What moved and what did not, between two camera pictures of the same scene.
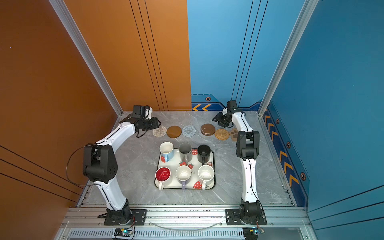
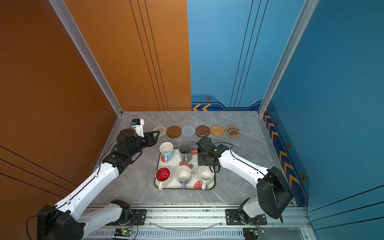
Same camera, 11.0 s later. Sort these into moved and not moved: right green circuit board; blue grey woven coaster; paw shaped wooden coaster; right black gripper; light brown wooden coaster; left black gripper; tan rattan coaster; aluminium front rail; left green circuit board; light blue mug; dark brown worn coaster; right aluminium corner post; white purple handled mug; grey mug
Moved: left black gripper; paw shaped wooden coaster; right black gripper; dark brown worn coaster; tan rattan coaster
Not moved: right aluminium corner post; grey mug; light brown wooden coaster; white purple handled mug; aluminium front rail; left green circuit board; right green circuit board; blue grey woven coaster; light blue mug
